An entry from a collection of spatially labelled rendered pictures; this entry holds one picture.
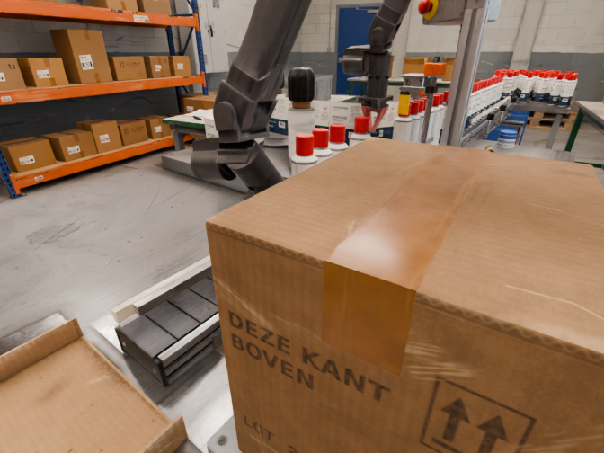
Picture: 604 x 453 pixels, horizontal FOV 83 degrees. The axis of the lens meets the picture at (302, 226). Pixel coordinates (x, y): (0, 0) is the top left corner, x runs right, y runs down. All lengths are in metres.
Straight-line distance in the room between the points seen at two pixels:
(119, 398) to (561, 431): 0.46
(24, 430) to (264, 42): 0.54
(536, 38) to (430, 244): 8.43
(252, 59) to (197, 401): 0.44
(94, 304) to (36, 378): 0.15
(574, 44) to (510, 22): 1.19
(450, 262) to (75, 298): 0.65
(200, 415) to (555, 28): 8.52
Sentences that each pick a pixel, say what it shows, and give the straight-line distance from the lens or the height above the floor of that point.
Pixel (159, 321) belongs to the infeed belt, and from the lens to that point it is 0.54.
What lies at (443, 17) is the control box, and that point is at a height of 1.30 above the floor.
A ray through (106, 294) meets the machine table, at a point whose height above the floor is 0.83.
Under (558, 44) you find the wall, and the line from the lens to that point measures 8.64.
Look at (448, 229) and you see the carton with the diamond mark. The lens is 0.24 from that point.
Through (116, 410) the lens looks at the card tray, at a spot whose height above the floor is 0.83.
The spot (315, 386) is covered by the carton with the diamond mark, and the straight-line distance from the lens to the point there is 0.26.
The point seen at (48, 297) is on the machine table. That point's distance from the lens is 0.77.
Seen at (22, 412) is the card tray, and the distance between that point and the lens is 0.58.
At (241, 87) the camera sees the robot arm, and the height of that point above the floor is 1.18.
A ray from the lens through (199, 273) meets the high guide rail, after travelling 0.47.
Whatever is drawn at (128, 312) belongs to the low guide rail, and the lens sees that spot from 0.53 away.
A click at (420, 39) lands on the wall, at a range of 8.76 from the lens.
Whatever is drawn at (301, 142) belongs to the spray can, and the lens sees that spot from 0.63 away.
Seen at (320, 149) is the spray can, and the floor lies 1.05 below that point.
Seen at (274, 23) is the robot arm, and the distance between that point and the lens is 0.48.
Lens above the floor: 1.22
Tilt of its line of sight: 27 degrees down
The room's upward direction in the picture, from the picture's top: straight up
